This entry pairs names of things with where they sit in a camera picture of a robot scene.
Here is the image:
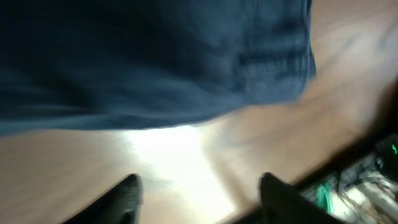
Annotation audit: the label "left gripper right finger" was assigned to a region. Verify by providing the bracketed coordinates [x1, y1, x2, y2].
[260, 172, 343, 224]

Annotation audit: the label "navy shorts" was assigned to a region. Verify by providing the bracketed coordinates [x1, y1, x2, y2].
[1, 0, 316, 134]

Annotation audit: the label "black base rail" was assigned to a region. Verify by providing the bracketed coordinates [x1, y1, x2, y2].
[233, 133, 397, 224]

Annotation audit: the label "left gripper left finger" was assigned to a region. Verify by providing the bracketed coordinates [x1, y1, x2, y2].
[63, 174, 142, 224]

